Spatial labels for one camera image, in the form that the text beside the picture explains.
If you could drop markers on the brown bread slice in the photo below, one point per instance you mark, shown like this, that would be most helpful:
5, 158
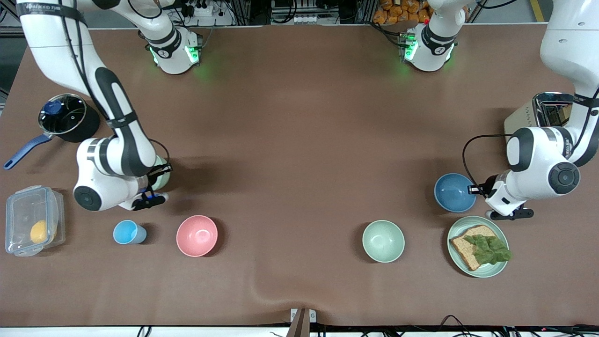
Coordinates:
463, 248

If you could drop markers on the white power strip with plugs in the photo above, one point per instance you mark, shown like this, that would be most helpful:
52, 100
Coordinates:
206, 18

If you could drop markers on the blue bowl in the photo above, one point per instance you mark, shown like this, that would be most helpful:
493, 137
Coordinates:
451, 194

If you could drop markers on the clear plastic food container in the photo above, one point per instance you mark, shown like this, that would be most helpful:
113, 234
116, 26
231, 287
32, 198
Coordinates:
21, 220

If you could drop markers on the pale mint green bowl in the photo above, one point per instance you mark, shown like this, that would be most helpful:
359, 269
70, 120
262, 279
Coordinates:
383, 241

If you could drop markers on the beige and chrome toaster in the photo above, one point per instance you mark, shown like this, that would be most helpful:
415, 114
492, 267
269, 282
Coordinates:
519, 122

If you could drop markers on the dull green bowl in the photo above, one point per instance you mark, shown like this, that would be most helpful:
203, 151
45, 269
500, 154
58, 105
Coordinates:
161, 182

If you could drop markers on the long white power strip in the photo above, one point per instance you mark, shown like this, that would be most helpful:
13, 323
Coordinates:
297, 19

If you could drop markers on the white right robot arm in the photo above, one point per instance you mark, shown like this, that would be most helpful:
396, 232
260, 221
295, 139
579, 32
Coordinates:
51, 51

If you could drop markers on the yellow lemon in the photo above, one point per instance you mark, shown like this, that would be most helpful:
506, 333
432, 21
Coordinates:
39, 232

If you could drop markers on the green lettuce leaf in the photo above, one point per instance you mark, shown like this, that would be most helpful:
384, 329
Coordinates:
489, 250

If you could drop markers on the brown table cover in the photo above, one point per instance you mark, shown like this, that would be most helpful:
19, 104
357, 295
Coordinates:
299, 281

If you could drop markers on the light blue cup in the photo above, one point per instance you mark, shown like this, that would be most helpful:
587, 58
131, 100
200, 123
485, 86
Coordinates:
126, 232

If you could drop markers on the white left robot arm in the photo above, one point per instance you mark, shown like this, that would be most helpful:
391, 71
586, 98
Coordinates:
538, 164

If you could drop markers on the pale green plate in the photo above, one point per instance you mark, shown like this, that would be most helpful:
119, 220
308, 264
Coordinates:
456, 257

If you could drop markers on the aluminium frame rail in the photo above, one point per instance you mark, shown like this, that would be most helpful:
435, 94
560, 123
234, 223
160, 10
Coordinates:
9, 32

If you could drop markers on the pink bowl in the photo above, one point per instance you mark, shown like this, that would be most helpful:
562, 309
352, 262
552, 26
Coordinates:
197, 236

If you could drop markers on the orange snack packets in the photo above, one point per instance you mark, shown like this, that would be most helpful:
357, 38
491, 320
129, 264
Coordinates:
398, 11

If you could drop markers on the grey metal camera bracket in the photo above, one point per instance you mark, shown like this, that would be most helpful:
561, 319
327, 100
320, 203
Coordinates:
303, 320

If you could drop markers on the glass pot lid blue knob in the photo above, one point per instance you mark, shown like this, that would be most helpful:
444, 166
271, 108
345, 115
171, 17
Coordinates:
70, 117

